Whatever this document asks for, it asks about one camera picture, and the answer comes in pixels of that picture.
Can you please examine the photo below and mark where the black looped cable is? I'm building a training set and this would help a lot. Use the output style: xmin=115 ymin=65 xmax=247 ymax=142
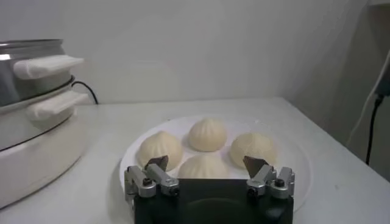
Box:
xmin=365 ymin=94 xmax=385 ymax=166

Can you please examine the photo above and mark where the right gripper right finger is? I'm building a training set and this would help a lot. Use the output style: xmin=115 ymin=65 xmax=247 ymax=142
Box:
xmin=242 ymin=155 xmax=296 ymax=200

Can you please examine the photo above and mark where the black power adapter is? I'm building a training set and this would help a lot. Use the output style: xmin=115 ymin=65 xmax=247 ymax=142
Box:
xmin=376 ymin=60 xmax=390 ymax=98

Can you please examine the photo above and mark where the white electric cooking pot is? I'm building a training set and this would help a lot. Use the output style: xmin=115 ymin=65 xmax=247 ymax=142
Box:
xmin=0 ymin=77 xmax=90 ymax=210

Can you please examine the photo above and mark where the white round plate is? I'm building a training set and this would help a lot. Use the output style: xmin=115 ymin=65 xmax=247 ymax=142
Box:
xmin=119 ymin=114 xmax=313 ymax=214

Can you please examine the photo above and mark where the white wall cable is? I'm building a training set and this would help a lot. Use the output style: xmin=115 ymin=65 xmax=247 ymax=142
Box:
xmin=346 ymin=50 xmax=390 ymax=147

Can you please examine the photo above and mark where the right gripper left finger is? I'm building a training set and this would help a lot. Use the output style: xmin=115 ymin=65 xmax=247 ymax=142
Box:
xmin=123 ymin=155 xmax=181 ymax=203

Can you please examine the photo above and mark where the white steamed baozi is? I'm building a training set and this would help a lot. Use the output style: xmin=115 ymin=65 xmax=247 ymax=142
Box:
xmin=177 ymin=154 xmax=231 ymax=180
xmin=230 ymin=131 xmax=277 ymax=170
xmin=137 ymin=130 xmax=184 ymax=172
xmin=188 ymin=117 xmax=229 ymax=152

